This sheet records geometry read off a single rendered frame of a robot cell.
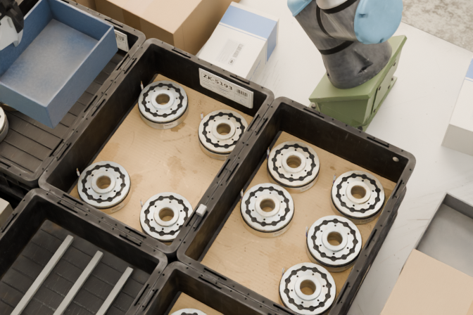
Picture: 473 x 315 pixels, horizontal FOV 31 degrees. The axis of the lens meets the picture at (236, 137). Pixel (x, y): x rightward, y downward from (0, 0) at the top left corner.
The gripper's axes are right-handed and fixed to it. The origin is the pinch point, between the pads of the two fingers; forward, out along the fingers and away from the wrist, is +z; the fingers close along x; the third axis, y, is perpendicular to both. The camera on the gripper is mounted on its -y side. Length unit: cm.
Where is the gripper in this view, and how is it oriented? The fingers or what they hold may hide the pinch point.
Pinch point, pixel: (14, 36)
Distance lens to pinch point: 156.8
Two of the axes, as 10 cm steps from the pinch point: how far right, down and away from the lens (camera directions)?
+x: 8.4, 3.9, -3.7
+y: -5.3, 7.3, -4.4
